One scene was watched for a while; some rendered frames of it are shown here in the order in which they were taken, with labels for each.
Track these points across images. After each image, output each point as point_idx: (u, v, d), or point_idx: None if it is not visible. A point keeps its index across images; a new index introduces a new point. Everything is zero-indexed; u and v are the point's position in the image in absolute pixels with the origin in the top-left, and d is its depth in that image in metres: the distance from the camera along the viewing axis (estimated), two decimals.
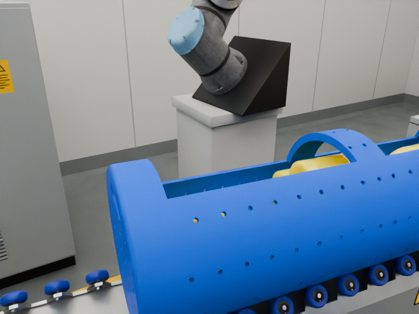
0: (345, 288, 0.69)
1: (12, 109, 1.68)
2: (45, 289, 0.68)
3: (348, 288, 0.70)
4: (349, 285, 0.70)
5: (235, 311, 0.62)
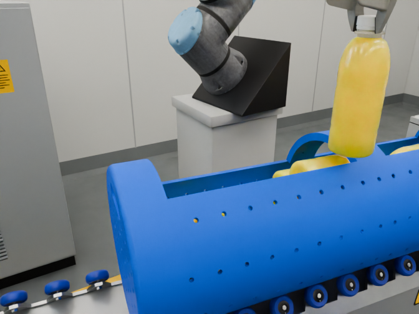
0: (345, 288, 0.69)
1: (12, 109, 1.68)
2: (45, 289, 0.68)
3: (348, 288, 0.70)
4: (349, 285, 0.70)
5: (235, 311, 0.62)
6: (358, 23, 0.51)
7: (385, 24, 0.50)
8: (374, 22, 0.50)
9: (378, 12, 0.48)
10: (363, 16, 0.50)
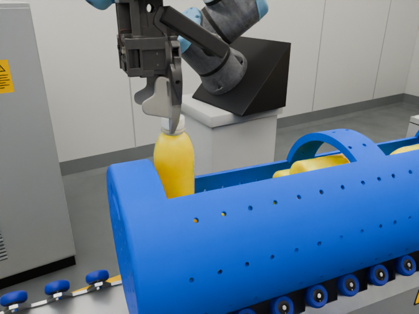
0: (345, 288, 0.69)
1: (12, 109, 1.68)
2: (45, 289, 0.68)
3: (348, 288, 0.70)
4: (349, 285, 0.70)
5: (235, 311, 0.62)
6: (161, 122, 0.61)
7: (181, 124, 0.60)
8: None
9: (169, 118, 0.58)
10: (162, 118, 0.60)
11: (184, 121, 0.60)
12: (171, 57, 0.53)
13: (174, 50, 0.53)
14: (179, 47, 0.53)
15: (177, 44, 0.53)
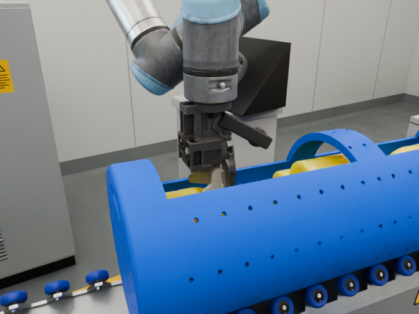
0: (345, 288, 0.69)
1: (12, 109, 1.68)
2: (45, 289, 0.68)
3: (348, 288, 0.70)
4: (349, 285, 0.70)
5: (235, 311, 0.62)
6: None
7: None
8: None
9: None
10: None
11: None
12: (226, 154, 0.63)
13: (229, 148, 0.63)
14: (233, 146, 0.63)
15: (231, 144, 0.63)
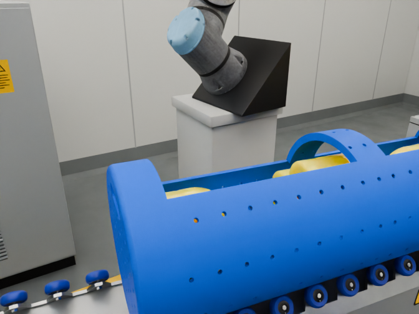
0: (345, 288, 0.69)
1: (12, 109, 1.68)
2: (45, 289, 0.68)
3: (348, 288, 0.70)
4: (349, 285, 0.70)
5: (235, 311, 0.62)
6: None
7: None
8: None
9: None
10: None
11: None
12: None
13: None
14: None
15: None
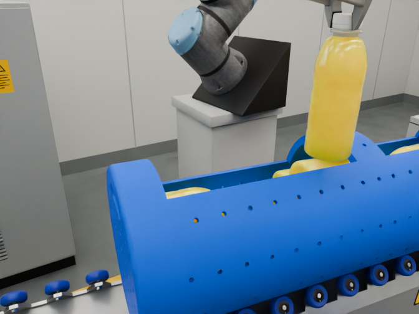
0: (345, 288, 0.69)
1: (12, 109, 1.68)
2: (45, 289, 0.68)
3: (348, 288, 0.70)
4: (349, 285, 0.70)
5: (235, 311, 0.62)
6: None
7: None
8: None
9: (355, 8, 0.46)
10: None
11: None
12: None
13: None
14: None
15: None
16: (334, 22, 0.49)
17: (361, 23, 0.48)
